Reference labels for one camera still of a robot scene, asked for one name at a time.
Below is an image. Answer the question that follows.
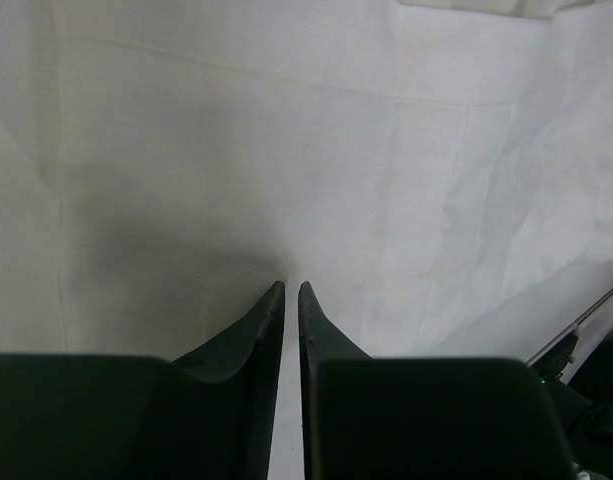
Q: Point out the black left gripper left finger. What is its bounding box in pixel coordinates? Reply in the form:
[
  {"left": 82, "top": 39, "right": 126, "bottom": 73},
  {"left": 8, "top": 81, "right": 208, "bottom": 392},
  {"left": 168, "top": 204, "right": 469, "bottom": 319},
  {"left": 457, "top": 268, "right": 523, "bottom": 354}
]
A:
[{"left": 0, "top": 282, "right": 285, "bottom": 479}]

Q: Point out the white pleated skirt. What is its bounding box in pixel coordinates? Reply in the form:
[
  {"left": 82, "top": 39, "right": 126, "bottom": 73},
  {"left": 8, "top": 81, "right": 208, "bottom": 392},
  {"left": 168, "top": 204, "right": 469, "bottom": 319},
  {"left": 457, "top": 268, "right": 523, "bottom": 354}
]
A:
[{"left": 0, "top": 0, "right": 613, "bottom": 361}]

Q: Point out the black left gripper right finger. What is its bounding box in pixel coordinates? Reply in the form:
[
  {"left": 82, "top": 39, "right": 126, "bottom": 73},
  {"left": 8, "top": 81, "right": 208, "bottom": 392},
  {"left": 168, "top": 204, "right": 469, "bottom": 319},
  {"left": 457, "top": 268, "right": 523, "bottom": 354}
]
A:
[{"left": 298, "top": 283, "right": 574, "bottom": 479}]

